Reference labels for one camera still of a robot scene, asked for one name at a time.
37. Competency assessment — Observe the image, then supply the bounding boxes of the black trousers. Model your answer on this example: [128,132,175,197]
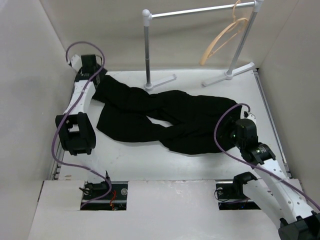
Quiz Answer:
[93,75,242,155]

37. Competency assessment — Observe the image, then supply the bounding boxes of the beige plastic hanger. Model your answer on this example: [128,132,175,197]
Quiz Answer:
[199,0,249,66]

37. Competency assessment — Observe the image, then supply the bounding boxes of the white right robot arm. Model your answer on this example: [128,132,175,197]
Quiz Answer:
[222,118,320,240]

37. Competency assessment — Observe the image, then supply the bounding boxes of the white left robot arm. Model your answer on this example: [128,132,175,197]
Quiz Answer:
[54,54,112,203]

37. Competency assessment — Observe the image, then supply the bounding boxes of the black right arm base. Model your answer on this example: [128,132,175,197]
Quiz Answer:
[214,180,260,211]

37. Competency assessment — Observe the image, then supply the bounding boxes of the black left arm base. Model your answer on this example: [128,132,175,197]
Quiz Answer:
[79,181,129,211]

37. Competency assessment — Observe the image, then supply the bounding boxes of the white clothes rack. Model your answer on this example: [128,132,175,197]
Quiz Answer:
[141,0,264,91]

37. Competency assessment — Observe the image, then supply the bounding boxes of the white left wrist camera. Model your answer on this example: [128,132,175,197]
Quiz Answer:
[68,54,82,71]

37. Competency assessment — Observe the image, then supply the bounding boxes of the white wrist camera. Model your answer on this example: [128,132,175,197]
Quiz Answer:
[243,111,257,123]
[68,54,82,71]

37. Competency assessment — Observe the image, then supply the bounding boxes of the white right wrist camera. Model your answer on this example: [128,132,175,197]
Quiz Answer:
[243,111,257,123]

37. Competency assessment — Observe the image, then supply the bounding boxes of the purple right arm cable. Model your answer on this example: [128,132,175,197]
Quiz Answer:
[213,102,320,213]

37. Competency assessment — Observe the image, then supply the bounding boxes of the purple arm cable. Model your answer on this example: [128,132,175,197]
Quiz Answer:
[213,102,320,213]
[51,41,113,210]

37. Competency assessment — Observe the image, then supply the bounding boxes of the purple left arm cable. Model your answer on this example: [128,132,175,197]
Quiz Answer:
[51,41,113,210]

